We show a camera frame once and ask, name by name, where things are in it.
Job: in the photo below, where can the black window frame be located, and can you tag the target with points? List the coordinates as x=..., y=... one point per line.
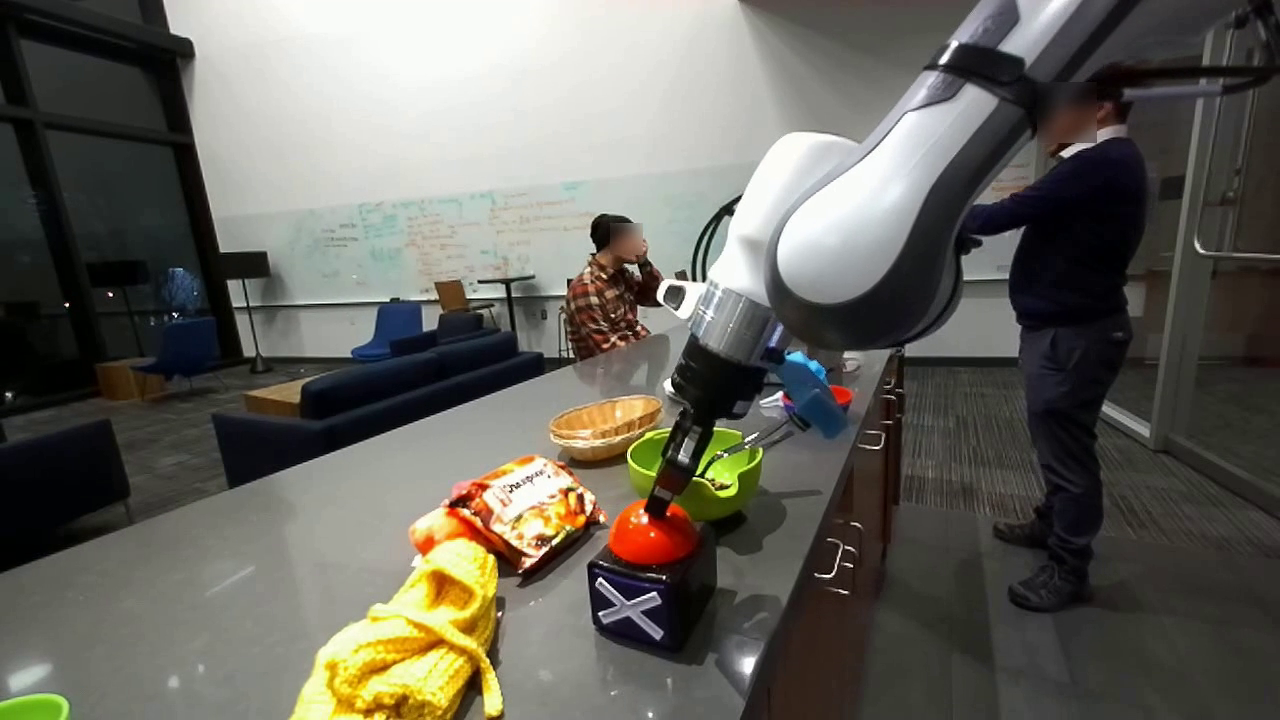
x=82, y=202

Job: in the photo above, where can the white grey Franka robot arm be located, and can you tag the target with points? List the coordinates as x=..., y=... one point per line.
x=866, y=224

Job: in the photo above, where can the green plastic bowl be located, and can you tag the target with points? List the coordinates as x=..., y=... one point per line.
x=730, y=494

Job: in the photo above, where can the woven wicker basket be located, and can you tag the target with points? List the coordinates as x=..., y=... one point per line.
x=600, y=425

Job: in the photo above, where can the green cup rim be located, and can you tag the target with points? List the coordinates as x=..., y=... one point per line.
x=24, y=709

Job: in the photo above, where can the orange printed snack bag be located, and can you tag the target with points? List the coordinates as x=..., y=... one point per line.
x=533, y=506

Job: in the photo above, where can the orange dome button black box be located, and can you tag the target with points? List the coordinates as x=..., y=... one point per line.
x=633, y=544

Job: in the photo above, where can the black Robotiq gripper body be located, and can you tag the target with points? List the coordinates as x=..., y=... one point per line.
x=714, y=387

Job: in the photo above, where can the seated person plaid shirt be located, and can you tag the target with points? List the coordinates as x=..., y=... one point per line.
x=604, y=314

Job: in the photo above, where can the dark blue couch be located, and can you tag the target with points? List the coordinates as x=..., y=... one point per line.
x=384, y=387

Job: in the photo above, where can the black lectern stand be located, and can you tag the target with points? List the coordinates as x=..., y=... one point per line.
x=247, y=266

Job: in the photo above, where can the dark armchair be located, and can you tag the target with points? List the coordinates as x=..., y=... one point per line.
x=53, y=484

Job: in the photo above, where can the blue armchair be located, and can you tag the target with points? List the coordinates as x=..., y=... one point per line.
x=391, y=332

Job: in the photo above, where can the wall whiteboard with writing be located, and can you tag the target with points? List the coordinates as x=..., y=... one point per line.
x=465, y=241

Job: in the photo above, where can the wooden coffee table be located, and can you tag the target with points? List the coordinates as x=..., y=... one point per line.
x=280, y=398

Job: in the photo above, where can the round black high table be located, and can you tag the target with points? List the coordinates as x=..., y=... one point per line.
x=506, y=283

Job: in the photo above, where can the yellow knit cloth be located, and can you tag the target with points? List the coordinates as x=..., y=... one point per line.
x=412, y=642

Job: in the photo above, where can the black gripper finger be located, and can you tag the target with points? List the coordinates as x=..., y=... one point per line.
x=671, y=466
x=699, y=453

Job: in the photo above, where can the dark wood counter cabinet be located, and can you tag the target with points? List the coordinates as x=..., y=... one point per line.
x=826, y=642

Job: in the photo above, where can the standing person dark clothes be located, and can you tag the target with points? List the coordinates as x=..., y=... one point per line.
x=1066, y=266

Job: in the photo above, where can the blue lounge chair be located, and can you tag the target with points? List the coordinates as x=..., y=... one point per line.
x=186, y=343

